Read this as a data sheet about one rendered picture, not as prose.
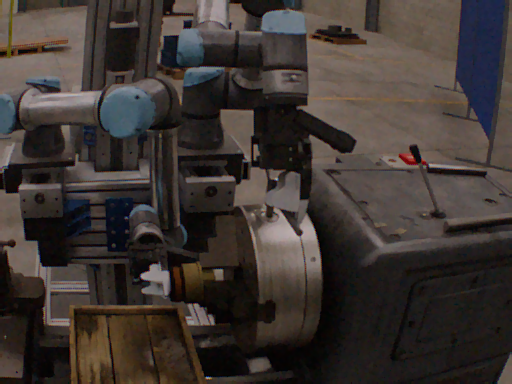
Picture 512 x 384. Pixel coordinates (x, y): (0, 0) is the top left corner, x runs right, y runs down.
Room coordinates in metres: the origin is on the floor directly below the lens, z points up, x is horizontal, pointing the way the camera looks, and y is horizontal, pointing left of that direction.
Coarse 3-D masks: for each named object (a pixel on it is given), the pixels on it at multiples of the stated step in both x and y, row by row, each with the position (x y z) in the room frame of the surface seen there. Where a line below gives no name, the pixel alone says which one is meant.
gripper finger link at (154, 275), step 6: (156, 264) 1.05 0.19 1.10; (150, 270) 1.03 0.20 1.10; (156, 270) 1.03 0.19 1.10; (144, 276) 1.00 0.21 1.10; (150, 276) 1.00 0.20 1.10; (156, 276) 1.01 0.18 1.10; (162, 276) 1.00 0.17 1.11; (168, 276) 1.01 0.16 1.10; (156, 282) 0.99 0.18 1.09; (162, 282) 0.99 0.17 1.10; (168, 282) 0.99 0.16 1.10; (168, 288) 0.98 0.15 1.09
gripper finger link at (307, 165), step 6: (306, 150) 0.91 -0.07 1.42; (306, 156) 0.89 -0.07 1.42; (300, 162) 0.89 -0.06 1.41; (306, 162) 0.89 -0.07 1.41; (300, 168) 0.89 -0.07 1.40; (306, 168) 0.88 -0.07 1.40; (300, 174) 0.89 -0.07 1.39; (306, 174) 0.88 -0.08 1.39; (300, 180) 0.89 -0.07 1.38; (306, 180) 0.88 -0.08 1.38; (300, 186) 0.88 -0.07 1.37; (306, 186) 0.88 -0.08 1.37; (300, 192) 0.88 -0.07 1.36; (306, 192) 0.88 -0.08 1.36; (300, 198) 0.88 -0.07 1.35; (306, 198) 0.88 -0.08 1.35
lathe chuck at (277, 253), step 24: (240, 216) 1.08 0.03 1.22; (240, 240) 1.07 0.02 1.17; (264, 240) 0.99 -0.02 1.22; (288, 240) 1.00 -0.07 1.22; (264, 264) 0.95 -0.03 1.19; (288, 264) 0.96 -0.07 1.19; (264, 288) 0.93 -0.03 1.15; (288, 288) 0.94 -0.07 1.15; (288, 312) 0.92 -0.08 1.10; (240, 336) 1.01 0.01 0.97; (264, 336) 0.91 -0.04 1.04; (288, 336) 0.93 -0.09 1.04
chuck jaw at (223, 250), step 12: (216, 216) 1.11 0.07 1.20; (228, 216) 1.12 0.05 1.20; (216, 228) 1.10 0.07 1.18; (228, 228) 1.10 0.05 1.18; (216, 240) 1.08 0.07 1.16; (228, 240) 1.09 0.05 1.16; (216, 252) 1.07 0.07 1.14; (228, 252) 1.07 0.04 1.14; (204, 264) 1.05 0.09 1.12; (216, 264) 1.05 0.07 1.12; (228, 264) 1.06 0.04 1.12; (240, 264) 1.07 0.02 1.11
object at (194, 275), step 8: (184, 264) 1.04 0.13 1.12; (192, 264) 1.04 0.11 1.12; (176, 272) 1.01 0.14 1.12; (184, 272) 1.01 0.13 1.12; (192, 272) 1.01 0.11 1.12; (200, 272) 1.01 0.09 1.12; (208, 272) 1.03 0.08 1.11; (176, 280) 0.99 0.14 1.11; (184, 280) 1.00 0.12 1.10; (192, 280) 1.00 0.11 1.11; (200, 280) 1.00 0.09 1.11; (208, 280) 1.02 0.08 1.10; (176, 288) 0.98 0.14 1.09; (184, 288) 0.99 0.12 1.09; (192, 288) 0.99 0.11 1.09; (200, 288) 0.99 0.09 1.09; (176, 296) 0.98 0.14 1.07; (184, 296) 0.99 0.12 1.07; (192, 296) 0.99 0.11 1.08; (200, 296) 0.99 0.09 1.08; (200, 304) 1.00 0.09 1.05
